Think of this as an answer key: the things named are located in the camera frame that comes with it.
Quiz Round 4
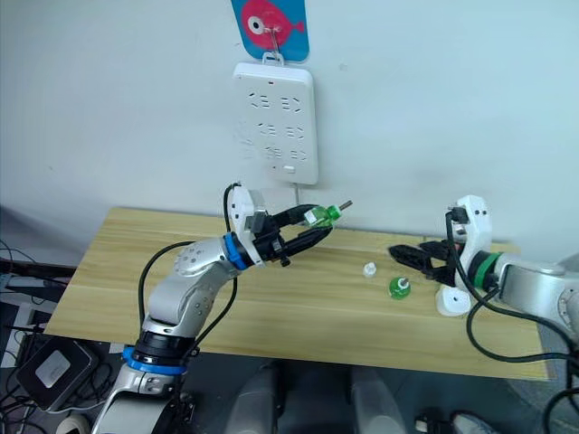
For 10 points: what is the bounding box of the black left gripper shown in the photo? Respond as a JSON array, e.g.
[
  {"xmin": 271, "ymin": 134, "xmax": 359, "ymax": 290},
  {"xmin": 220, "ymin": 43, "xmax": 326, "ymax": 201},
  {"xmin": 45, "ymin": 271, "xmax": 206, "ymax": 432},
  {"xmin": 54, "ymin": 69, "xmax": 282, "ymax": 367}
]
[{"xmin": 254, "ymin": 203, "xmax": 336, "ymax": 269}]

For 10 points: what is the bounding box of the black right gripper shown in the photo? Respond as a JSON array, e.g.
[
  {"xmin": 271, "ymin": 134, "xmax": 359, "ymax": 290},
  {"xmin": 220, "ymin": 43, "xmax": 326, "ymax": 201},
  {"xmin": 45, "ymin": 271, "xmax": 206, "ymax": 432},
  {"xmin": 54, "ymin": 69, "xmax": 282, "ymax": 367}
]
[{"xmin": 387, "ymin": 241, "xmax": 460, "ymax": 288}]

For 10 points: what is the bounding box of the green repellent bottle with wick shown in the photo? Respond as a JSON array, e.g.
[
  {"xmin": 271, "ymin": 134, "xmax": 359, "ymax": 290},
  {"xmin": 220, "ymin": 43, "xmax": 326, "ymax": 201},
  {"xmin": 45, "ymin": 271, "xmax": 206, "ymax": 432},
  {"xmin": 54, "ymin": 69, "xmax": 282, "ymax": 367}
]
[
  {"xmin": 302, "ymin": 201, "xmax": 355, "ymax": 231},
  {"xmin": 387, "ymin": 275, "xmax": 413, "ymax": 300}
]

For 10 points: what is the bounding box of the black and white shoe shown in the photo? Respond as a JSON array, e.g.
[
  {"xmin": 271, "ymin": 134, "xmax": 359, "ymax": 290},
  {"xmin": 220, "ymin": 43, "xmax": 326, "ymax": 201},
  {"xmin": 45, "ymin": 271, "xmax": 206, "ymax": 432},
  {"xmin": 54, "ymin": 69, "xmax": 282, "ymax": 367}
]
[{"xmin": 414, "ymin": 409, "xmax": 453, "ymax": 434}]

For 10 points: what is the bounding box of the grey shoe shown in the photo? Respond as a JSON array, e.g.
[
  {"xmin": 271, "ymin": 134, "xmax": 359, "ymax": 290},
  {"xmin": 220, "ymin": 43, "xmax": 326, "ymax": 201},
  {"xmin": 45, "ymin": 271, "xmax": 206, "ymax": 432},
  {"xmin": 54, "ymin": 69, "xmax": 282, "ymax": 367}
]
[{"xmin": 451, "ymin": 410, "xmax": 494, "ymax": 434}]

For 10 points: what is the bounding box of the blue plaque with pink fish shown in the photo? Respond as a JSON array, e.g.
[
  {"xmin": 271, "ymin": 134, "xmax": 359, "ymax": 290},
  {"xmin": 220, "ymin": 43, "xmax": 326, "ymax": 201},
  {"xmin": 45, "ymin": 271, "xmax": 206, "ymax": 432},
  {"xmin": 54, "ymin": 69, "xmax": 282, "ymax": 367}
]
[{"xmin": 230, "ymin": 0, "xmax": 311, "ymax": 63}]

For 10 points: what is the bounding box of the black box with silver square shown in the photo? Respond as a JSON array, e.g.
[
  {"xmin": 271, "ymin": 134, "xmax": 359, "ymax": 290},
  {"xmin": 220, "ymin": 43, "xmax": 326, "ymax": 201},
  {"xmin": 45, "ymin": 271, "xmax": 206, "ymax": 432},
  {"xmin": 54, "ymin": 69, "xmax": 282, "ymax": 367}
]
[{"xmin": 15, "ymin": 338, "xmax": 95, "ymax": 412}]

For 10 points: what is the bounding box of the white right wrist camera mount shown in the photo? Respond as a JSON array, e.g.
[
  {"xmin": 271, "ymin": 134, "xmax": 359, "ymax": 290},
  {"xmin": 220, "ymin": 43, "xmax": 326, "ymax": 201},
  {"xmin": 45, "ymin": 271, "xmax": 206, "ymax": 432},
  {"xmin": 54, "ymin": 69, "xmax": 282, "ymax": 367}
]
[{"xmin": 445, "ymin": 193, "xmax": 493, "ymax": 290}]

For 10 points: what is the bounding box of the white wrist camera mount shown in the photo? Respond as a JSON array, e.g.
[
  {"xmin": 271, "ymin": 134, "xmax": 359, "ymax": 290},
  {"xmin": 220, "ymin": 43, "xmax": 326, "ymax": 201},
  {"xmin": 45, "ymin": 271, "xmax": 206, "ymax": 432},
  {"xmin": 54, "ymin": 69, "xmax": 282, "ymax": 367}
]
[
  {"xmin": 445, "ymin": 193, "xmax": 493, "ymax": 290},
  {"xmin": 224, "ymin": 187, "xmax": 272, "ymax": 266}
]

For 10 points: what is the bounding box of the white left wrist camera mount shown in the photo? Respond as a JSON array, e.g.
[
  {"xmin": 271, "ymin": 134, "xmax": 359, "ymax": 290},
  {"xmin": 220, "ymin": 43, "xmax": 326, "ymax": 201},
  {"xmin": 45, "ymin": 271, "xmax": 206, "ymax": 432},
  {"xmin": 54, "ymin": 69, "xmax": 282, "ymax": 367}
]
[{"xmin": 224, "ymin": 187, "xmax": 272, "ymax": 266}]

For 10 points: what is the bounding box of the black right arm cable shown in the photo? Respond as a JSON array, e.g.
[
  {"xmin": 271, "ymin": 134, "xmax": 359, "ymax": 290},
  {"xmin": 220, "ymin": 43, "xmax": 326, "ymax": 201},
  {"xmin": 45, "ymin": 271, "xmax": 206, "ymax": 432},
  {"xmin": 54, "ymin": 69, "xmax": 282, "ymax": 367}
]
[{"xmin": 445, "ymin": 205, "xmax": 579, "ymax": 434}]

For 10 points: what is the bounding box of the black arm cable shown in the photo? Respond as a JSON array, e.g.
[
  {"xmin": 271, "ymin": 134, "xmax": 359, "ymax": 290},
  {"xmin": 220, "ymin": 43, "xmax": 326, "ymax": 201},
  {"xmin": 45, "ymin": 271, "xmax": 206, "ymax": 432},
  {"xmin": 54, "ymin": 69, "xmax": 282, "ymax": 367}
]
[
  {"xmin": 445, "ymin": 205, "xmax": 579, "ymax": 434},
  {"xmin": 138, "ymin": 180, "xmax": 241, "ymax": 358}
]

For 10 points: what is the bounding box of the white wall power strip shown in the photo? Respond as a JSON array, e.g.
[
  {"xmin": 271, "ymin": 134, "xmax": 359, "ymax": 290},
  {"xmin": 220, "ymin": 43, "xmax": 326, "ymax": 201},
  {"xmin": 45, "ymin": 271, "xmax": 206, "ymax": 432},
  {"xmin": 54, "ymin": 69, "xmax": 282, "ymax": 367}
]
[{"xmin": 232, "ymin": 51, "xmax": 319, "ymax": 186}]

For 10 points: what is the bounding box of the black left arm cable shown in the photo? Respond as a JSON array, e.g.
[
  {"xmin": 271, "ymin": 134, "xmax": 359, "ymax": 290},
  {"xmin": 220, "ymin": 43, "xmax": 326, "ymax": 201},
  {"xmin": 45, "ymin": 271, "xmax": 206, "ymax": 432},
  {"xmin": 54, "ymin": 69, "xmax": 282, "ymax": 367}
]
[{"xmin": 138, "ymin": 180, "xmax": 241, "ymax": 358}]

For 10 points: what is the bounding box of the silver metal wall hook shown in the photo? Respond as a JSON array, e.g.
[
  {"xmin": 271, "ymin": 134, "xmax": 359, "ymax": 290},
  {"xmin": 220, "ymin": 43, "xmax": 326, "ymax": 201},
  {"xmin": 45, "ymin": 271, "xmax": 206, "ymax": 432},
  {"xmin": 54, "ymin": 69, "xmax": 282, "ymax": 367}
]
[{"xmin": 263, "ymin": 25, "xmax": 285, "ymax": 59}]

